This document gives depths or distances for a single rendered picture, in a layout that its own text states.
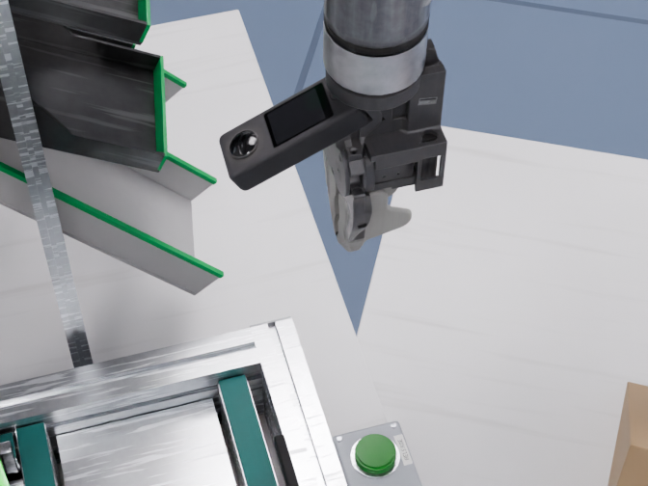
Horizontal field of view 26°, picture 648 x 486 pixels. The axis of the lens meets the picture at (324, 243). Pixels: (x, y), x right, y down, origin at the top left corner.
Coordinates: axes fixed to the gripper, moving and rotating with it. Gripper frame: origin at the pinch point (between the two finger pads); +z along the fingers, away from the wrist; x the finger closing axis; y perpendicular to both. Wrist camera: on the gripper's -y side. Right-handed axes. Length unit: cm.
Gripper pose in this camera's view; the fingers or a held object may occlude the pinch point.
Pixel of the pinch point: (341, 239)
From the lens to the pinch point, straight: 118.6
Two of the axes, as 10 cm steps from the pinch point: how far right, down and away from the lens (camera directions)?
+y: 9.6, -2.1, 1.7
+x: -2.7, -7.6, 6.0
